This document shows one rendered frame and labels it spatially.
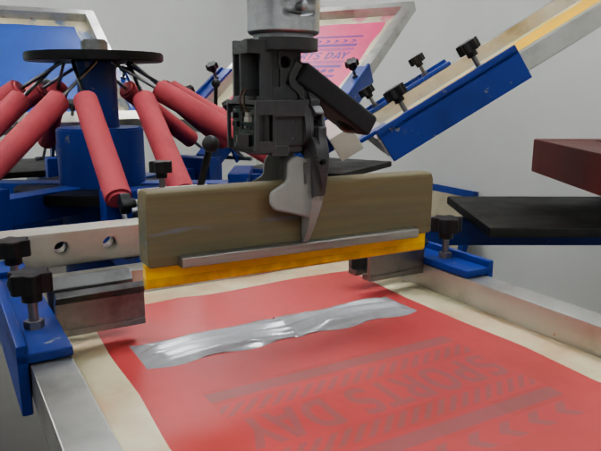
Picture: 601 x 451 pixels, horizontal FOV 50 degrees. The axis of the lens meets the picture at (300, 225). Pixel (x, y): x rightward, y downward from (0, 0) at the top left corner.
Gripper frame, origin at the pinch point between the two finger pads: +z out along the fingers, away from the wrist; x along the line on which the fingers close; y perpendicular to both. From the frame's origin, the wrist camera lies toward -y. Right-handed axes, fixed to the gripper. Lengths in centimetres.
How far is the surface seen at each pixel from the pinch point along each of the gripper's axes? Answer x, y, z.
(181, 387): 4.8, 16.0, 13.7
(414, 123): -35, -45, -9
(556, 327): 14.8, -25.7, 11.8
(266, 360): 3.1, 5.9, 13.6
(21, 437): -173, 18, 109
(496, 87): -28, -58, -16
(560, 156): -44, -99, 1
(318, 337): 0.5, -2.2, 13.6
